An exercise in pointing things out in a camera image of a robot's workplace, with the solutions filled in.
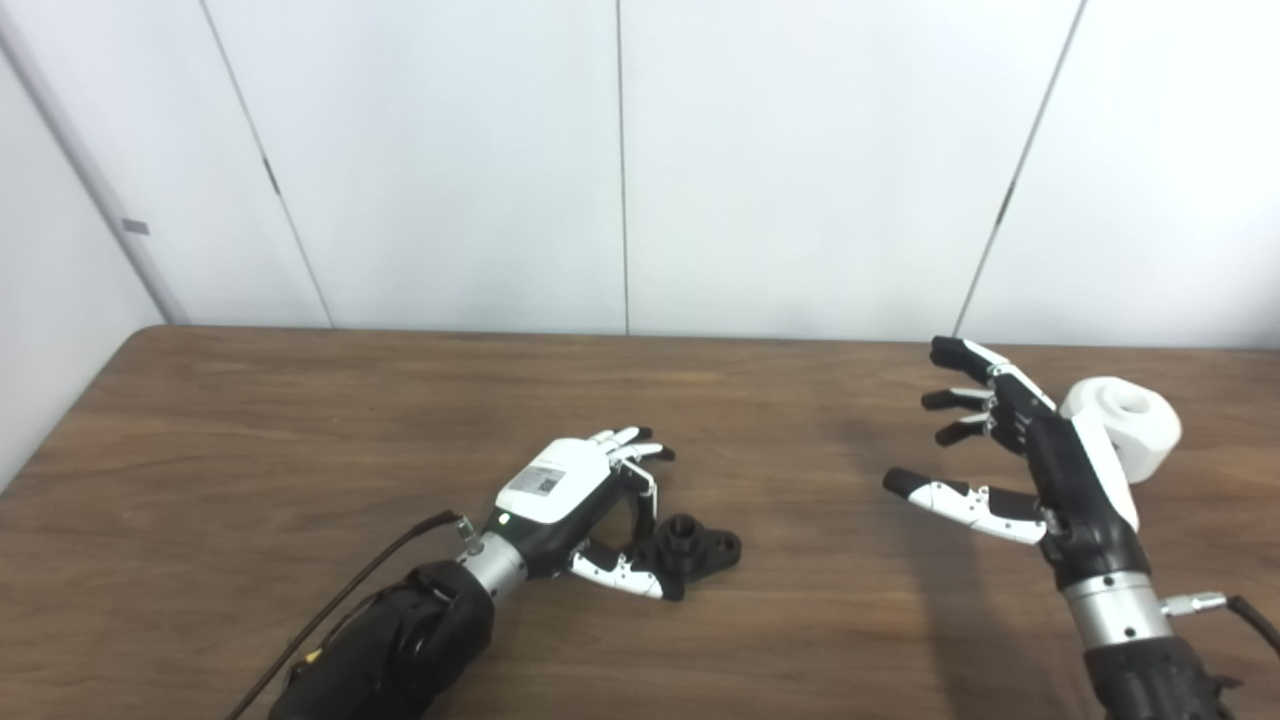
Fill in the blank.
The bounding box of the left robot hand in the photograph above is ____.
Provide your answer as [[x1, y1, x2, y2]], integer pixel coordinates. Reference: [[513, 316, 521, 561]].
[[485, 427, 686, 602]]

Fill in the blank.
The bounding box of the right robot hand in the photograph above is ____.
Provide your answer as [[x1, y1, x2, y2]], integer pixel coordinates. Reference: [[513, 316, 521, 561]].
[[883, 336, 1151, 591]]

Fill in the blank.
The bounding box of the round white piece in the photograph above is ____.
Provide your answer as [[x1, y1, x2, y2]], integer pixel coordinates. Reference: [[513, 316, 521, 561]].
[[1058, 377, 1182, 486]]

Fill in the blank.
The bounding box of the black holder part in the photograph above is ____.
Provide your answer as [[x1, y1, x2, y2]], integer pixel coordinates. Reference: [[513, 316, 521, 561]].
[[640, 513, 743, 601]]

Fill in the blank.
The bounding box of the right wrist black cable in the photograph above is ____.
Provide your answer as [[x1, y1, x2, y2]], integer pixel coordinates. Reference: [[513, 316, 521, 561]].
[[1160, 592, 1280, 656]]

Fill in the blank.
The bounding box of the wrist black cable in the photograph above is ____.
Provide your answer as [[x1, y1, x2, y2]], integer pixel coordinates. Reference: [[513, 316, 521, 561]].
[[1160, 592, 1280, 656], [228, 510, 476, 720]]

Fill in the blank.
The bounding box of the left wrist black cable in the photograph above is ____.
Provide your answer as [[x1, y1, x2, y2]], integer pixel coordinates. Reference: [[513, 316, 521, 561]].
[[228, 510, 476, 720]]

